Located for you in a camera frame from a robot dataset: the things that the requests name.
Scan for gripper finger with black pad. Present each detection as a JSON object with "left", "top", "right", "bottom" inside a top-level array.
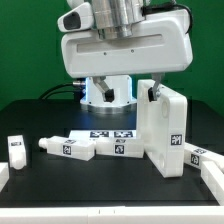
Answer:
[
  {"left": 147, "top": 73, "right": 164, "bottom": 103},
  {"left": 92, "top": 75, "right": 115, "bottom": 103}
]

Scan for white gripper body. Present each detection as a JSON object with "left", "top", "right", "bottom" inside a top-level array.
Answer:
[{"left": 61, "top": 10, "right": 193, "bottom": 78}]

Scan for white desk top panel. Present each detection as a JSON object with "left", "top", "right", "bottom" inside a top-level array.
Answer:
[{"left": 136, "top": 79, "right": 187, "bottom": 178}]

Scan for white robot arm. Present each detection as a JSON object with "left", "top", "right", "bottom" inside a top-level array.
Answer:
[{"left": 57, "top": 0, "right": 192, "bottom": 113}]

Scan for white left corner block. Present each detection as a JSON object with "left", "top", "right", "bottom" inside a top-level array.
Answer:
[{"left": 0, "top": 162, "right": 9, "bottom": 192}]

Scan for black cables behind base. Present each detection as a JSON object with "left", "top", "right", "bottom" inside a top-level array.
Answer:
[{"left": 38, "top": 83, "right": 84, "bottom": 100}]

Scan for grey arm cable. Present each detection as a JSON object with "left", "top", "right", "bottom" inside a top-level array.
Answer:
[{"left": 143, "top": 2, "right": 194, "bottom": 34}]

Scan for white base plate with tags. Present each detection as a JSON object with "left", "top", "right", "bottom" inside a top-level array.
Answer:
[{"left": 69, "top": 130, "right": 136, "bottom": 139}]

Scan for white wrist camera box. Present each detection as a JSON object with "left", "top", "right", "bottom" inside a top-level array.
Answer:
[{"left": 57, "top": 2, "right": 94, "bottom": 33}]

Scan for white right corner rail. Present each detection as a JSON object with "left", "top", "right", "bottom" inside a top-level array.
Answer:
[{"left": 201, "top": 161, "right": 224, "bottom": 206}]

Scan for white front rail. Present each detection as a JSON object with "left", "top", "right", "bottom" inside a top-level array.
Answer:
[{"left": 0, "top": 206, "right": 224, "bottom": 224}]

